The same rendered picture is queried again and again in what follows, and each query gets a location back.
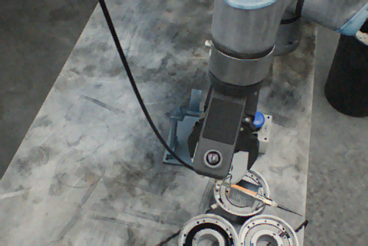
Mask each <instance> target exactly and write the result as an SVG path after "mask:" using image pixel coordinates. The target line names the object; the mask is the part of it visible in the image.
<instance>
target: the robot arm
mask: <svg viewBox="0 0 368 246"><path fill-rule="evenodd" d="M301 17H302V18H304V19H307V20H309V21H311V22H314V23H316V24H319V25H321V26H324V27H326V28H327V29H331V30H333V31H334V32H339V33H341V34H343V35H347V36H352V35H355V34H356V33H357V32H358V31H359V29H360V28H361V27H362V24H364V22H365V20H366V18H367V17H368V0H215V1H214V12H213V21H212V28H211V41H209V40H207V41H205V45H204V46H205V47H206V48H208V49H211V50H210V52H209V57H208V79H209V81H210V82H211V85H210V88H209V90H208V93H207V97H206V100H205V103H204V113H202V114H200V116H199V119H198V122H195V124H194V125H193V127H192V129H191V131H190V134H189V136H188V151H189V153H190V158H192V163H193V169H194V171H195V173H197V174H198V175H199V176H200V177H201V178H204V176H205V177H210V178H214V179H216V180H219V181H222V180H224V179H225V178H227V176H228V175H229V171H230V168H231V177H230V181H229V183H230V184H232V185H234V184H235V183H238V182H239V181H240V180H241V179H242V178H243V177H244V176H245V175H246V174H247V173H248V171H250V169H251V167H252V166H253V165H254V162H255V161H256V160H257V156H258V153H259V140H258V134H255V133H253V132H255V128H256V125H254V123H253V121H254V119H255V116H256V113H257V103H258V99H259V93H260V88H261V87H262V86H263V84H264V79H265V77H267V74H268V72H269V69H270V62H271V59H272V56H276V55H286V54H288V53H291V52H293V51H294V50H295V49H297V47H298V46H299V44H300V40H301V37H302V35H303V30H302V24H301ZM256 92H257V95H254V93H256ZM231 164H232V167H231Z"/></svg>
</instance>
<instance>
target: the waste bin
mask: <svg viewBox="0 0 368 246"><path fill-rule="evenodd" d="M359 31H360V32H361V33H363V34H368V17H367V18H366V20H365V22H364V24H362V27H361V28H360V29H359ZM324 91H325V95H326V99H327V100H328V102H329V103H330V104H331V105H332V106H333V107H334V108H335V109H337V110H339V111H340V112H342V113H345V114H347V115H351V116H354V117H367V116H368V45H367V44H364V43H363V42H362V41H361V40H359V39H358V37H356V36H355V35H352V36H347V35H343V34H340V38H339V43H338V45H337V49H336V52H335V55H334V57H333V62H332V64H331V68H330V71H329V75H328V78H327V80H326V85H325V88H324Z"/></svg>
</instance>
